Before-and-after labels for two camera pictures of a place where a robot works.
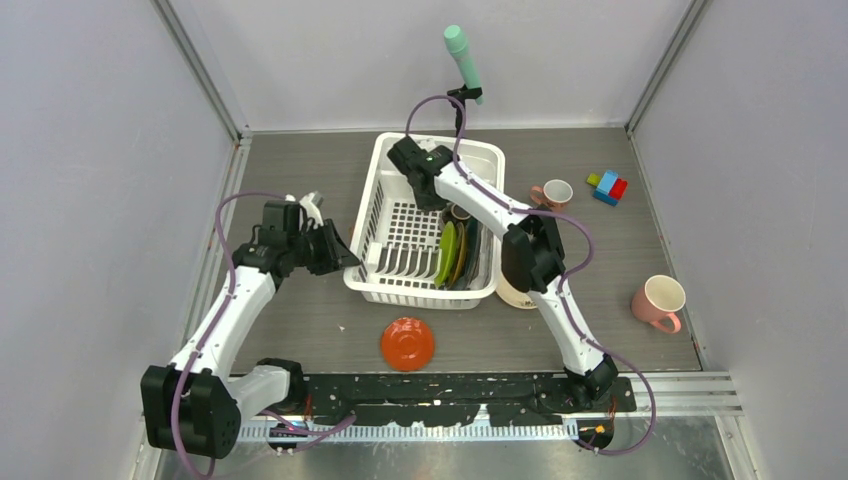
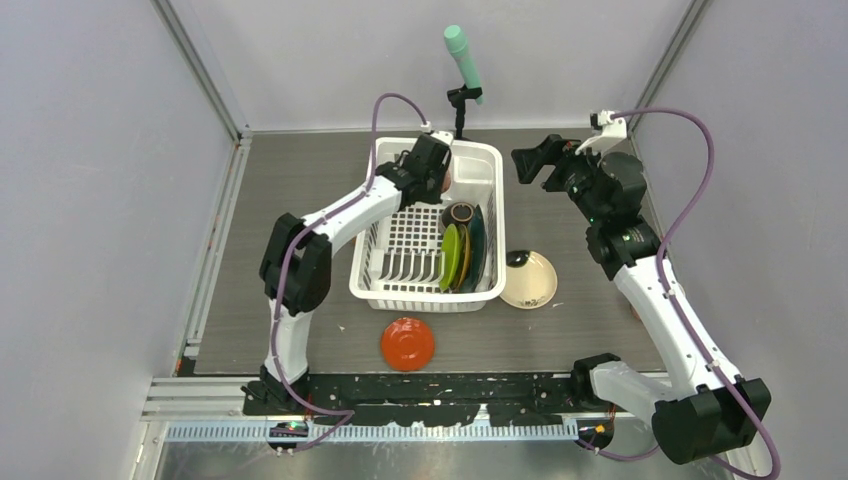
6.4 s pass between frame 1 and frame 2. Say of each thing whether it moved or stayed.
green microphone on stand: stayed
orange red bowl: stayed
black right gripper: moved
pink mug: moved
